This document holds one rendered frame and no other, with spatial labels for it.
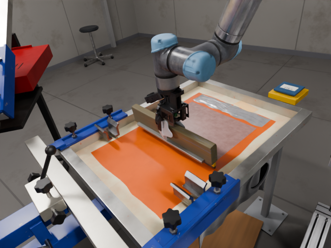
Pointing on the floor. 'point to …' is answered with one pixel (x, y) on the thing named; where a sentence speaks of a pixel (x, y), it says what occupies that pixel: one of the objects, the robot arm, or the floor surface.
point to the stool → (93, 44)
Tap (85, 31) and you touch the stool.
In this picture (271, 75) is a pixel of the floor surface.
